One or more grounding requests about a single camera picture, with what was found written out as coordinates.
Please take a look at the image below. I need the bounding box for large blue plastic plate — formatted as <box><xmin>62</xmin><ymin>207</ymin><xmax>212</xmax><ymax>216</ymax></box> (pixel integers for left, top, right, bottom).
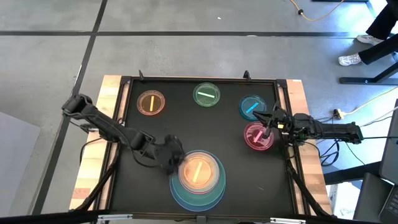
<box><xmin>169</xmin><ymin>149</ymin><xmax>227</xmax><ymax>213</ymax></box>

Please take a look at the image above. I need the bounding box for orange cable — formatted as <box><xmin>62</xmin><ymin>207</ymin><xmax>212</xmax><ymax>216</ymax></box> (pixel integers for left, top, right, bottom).
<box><xmin>289</xmin><ymin>0</ymin><xmax>346</xmax><ymax>22</ymax></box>

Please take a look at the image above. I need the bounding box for white cable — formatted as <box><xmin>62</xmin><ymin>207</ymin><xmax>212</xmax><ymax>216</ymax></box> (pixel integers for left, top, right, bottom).
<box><xmin>341</xmin><ymin>86</ymin><xmax>398</xmax><ymax>116</ymax></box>

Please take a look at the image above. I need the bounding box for grey laptop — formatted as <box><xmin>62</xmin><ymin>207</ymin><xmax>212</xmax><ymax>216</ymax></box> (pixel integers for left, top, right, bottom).
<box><xmin>378</xmin><ymin>183</ymin><xmax>398</xmax><ymax>224</ymax></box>

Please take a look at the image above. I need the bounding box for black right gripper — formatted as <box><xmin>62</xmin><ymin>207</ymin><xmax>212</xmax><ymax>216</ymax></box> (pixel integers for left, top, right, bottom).
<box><xmin>252</xmin><ymin>109</ymin><xmax>301</xmax><ymax>140</ymax></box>

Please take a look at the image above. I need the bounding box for pink plastic plate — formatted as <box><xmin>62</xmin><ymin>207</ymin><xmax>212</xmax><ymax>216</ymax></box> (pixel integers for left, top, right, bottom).
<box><xmin>177</xmin><ymin>151</ymin><xmax>221</xmax><ymax>195</ymax></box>

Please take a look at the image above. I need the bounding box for dark grey case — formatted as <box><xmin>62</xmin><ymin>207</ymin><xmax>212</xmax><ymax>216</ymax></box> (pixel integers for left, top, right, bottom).
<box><xmin>353</xmin><ymin>172</ymin><xmax>393</xmax><ymax>223</ymax></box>

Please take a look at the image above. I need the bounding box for small red transparent plate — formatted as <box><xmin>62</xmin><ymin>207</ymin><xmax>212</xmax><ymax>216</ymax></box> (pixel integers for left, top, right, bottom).
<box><xmin>243</xmin><ymin>121</ymin><xmax>275</xmax><ymax>152</ymax></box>

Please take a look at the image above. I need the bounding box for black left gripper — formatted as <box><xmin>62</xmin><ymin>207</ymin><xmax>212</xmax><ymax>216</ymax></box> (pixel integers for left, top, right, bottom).
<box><xmin>155</xmin><ymin>135</ymin><xmax>187</xmax><ymax>175</ymax></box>

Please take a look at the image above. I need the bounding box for black frame crossbar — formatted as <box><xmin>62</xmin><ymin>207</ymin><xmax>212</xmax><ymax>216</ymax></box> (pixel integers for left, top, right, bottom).
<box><xmin>0</xmin><ymin>208</ymin><xmax>398</xmax><ymax>224</ymax></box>

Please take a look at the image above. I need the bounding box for small blue transparent plate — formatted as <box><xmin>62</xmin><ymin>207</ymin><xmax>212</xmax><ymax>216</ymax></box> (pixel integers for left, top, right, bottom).
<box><xmin>238</xmin><ymin>94</ymin><xmax>268</xmax><ymax>122</ymax></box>

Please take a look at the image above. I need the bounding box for person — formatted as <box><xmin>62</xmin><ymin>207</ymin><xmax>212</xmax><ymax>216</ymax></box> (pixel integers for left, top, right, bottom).
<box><xmin>338</xmin><ymin>0</ymin><xmax>398</xmax><ymax>67</ymax></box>

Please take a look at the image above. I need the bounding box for silver frame bracket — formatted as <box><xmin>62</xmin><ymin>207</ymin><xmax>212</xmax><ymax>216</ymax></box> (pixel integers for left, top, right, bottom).
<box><xmin>269</xmin><ymin>217</ymin><xmax>307</xmax><ymax>224</ymax></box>
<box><xmin>96</xmin><ymin>213</ymin><xmax>134</xmax><ymax>222</ymax></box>

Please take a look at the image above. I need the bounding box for black cable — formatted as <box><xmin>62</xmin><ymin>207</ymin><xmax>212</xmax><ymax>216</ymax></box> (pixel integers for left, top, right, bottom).
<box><xmin>79</xmin><ymin>136</ymin><xmax>103</xmax><ymax>166</ymax></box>
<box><xmin>319</xmin><ymin>139</ymin><xmax>343</xmax><ymax>167</ymax></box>

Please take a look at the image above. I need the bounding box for small green transparent plate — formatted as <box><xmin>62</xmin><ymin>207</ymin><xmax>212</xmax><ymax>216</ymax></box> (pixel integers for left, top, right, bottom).
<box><xmin>192</xmin><ymin>82</ymin><xmax>221</xmax><ymax>108</ymax></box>

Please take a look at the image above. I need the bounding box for black desk leg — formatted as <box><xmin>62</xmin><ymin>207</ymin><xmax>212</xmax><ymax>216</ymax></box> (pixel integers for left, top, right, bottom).
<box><xmin>338</xmin><ymin>60</ymin><xmax>398</xmax><ymax>85</ymax></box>

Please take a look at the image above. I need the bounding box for large blue orange dish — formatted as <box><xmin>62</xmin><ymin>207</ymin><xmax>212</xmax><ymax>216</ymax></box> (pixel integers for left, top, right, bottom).
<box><xmin>170</xmin><ymin>150</ymin><xmax>227</xmax><ymax>210</ymax></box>

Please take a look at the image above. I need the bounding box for dark computer monitor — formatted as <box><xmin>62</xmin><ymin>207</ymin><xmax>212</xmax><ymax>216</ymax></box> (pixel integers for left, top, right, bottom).
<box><xmin>379</xmin><ymin>99</ymin><xmax>398</xmax><ymax>186</ymax></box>

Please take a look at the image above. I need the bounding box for orange transparent plate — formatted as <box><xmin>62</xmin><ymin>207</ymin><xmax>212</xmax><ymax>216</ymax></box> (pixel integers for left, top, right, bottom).
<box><xmin>136</xmin><ymin>90</ymin><xmax>166</xmax><ymax>116</ymax></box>
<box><xmin>180</xmin><ymin>152</ymin><xmax>217</xmax><ymax>191</ymax></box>

